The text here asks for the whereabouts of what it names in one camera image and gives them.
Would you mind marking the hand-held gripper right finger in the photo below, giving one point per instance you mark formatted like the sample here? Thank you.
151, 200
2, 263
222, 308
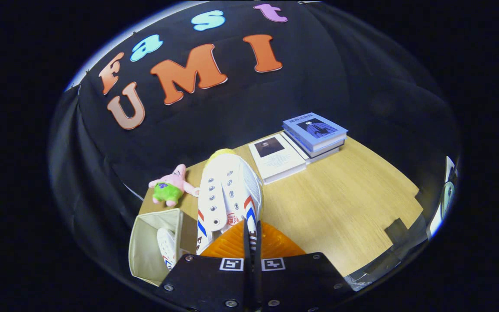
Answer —
301, 281

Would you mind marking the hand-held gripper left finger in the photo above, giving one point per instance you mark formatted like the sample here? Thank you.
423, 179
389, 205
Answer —
206, 281

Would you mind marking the white canvas shoe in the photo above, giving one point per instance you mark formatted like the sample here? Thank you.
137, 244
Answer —
167, 247
228, 186

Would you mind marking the beige fabric storage box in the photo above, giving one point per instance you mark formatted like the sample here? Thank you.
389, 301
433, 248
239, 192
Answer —
143, 251

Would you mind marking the pink starfish plush toy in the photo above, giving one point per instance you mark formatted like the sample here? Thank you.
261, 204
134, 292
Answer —
169, 188

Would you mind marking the black tape patch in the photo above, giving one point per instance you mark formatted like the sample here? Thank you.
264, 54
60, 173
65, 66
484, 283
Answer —
396, 231

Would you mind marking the white book with portrait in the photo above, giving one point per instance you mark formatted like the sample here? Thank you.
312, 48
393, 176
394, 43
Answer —
277, 160

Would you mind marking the yellow fluffy plush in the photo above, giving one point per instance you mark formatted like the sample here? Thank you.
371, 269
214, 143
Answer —
221, 153

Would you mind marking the dark-edged book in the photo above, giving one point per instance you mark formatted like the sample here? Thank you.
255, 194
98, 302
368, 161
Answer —
325, 152

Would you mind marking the blue book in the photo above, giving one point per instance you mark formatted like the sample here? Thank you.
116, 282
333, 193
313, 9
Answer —
314, 130

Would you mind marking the white and green object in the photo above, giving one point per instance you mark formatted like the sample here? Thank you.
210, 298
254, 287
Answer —
448, 195

